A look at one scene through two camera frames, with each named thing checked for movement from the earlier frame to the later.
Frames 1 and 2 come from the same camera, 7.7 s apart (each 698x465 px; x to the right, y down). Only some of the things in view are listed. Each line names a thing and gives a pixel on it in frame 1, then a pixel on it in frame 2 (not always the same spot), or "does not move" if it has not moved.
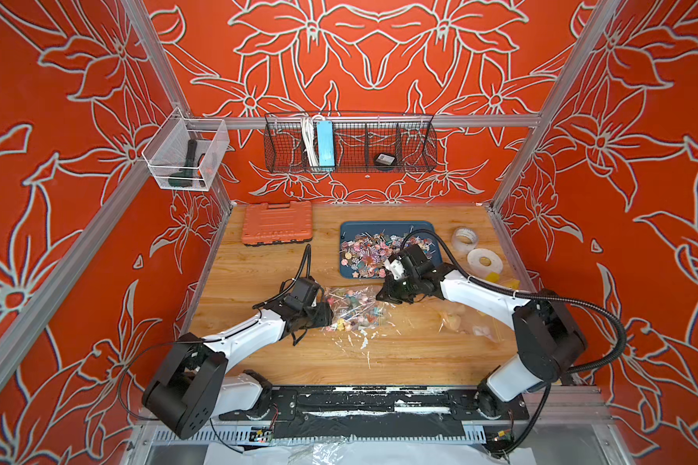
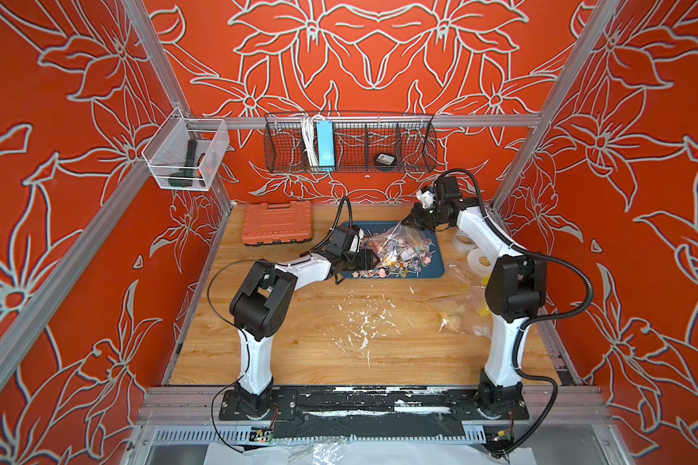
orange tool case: (276, 222) does not move
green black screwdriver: (184, 179) does not move
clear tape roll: (464, 239) does not move
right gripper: (393, 293) to (421, 215)
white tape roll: (483, 262) does not move
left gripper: (324, 315) to (365, 261)
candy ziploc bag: (355, 308) to (396, 245)
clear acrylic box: (183, 153) does not move
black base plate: (376, 404) does not move
